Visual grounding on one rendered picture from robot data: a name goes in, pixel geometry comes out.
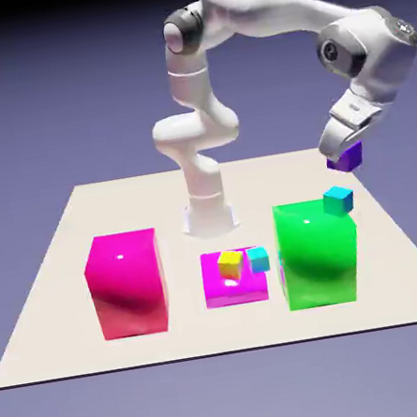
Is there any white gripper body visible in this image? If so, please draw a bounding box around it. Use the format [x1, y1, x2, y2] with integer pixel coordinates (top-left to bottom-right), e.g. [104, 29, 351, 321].
[313, 109, 380, 166]

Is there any small purple cube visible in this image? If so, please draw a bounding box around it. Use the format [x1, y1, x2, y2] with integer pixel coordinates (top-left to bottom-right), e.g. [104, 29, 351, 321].
[322, 140, 367, 177]

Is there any small cyan cube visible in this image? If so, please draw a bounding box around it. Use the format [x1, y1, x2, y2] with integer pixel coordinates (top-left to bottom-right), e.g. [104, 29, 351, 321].
[320, 183, 358, 220]
[246, 245, 273, 275]

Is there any small yellow cube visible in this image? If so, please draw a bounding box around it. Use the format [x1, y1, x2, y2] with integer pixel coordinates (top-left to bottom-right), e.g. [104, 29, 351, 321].
[216, 248, 248, 283]

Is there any large green box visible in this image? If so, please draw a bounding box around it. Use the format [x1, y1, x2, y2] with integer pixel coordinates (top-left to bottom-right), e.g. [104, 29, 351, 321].
[269, 193, 369, 314]

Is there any large magenta box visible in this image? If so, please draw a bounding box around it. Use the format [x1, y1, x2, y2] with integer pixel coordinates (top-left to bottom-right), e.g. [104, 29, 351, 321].
[198, 244, 272, 311]

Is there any large pink box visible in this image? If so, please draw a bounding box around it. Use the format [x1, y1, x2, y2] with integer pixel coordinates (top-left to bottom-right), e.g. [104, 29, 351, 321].
[79, 227, 173, 344]

